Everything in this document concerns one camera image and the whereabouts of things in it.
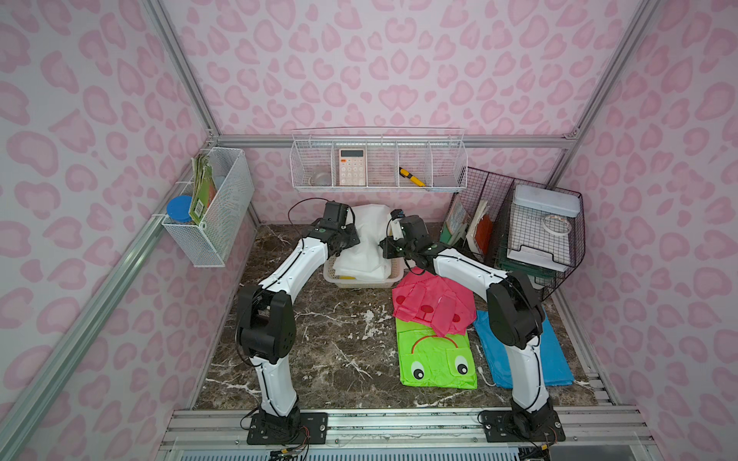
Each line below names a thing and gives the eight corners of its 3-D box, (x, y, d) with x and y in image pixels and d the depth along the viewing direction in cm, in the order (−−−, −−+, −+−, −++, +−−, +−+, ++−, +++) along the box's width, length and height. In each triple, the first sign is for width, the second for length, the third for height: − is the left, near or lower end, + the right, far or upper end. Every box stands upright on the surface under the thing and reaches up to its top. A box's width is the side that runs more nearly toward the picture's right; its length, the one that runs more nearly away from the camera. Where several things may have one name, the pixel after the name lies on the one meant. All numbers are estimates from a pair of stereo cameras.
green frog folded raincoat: (399, 388, 81) (399, 385, 79) (396, 324, 94) (396, 320, 91) (476, 388, 81) (479, 385, 79) (463, 324, 93) (465, 319, 91)
